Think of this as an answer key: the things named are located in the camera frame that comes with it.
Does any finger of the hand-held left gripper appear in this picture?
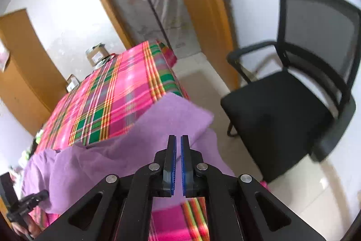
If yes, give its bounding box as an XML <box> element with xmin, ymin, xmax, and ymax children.
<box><xmin>7</xmin><ymin>190</ymin><xmax>50</xmax><ymax>223</ymax></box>

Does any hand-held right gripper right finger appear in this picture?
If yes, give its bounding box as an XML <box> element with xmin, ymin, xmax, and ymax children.
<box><xmin>180</xmin><ymin>134</ymin><xmax>326</xmax><ymax>241</ymax></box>

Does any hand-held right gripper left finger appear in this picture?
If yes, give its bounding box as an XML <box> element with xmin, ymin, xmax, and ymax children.
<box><xmin>34</xmin><ymin>134</ymin><xmax>177</xmax><ymax>241</ymax></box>

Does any purple fleece top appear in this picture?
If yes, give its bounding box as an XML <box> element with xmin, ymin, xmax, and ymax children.
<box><xmin>22</xmin><ymin>93</ymin><xmax>236</xmax><ymax>215</ymax></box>

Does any glass-topped side table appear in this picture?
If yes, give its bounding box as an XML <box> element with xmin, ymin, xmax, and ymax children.
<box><xmin>8</xmin><ymin>128</ymin><xmax>43</xmax><ymax>176</ymax></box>

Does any pink plaid blanket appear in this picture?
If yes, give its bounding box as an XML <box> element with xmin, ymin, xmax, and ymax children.
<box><xmin>28</xmin><ymin>40</ymin><xmax>268</xmax><ymax>241</ymax></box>

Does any black mesh office chair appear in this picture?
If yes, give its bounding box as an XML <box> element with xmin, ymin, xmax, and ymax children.
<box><xmin>220</xmin><ymin>0</ymin><xmax>361</xmax><ymax>183</ymax></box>

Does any wooden wardrobe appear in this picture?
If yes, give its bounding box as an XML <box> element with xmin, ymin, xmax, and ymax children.
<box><xmin>0</xmin><ymin>9</ymin><xmax>69</xmax><ymax>136</ymax></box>

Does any white box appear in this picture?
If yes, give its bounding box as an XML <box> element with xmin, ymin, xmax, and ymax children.
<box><xmin>66</xmin><ymin>74</ymin><xmax>80</xmax><ymax>92</ymax></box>

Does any cardboard box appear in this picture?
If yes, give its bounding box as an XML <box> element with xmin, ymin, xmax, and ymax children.
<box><xmin>85</xmin><ymin>44</ymin><xmax>110</xmax><ymax>66</ymax></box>

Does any wooden door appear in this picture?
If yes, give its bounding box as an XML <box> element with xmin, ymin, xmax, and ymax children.
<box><xmin>161</xmin><ymin>0</ymin><xmax>240</xmax><ymax>90</ymax></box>

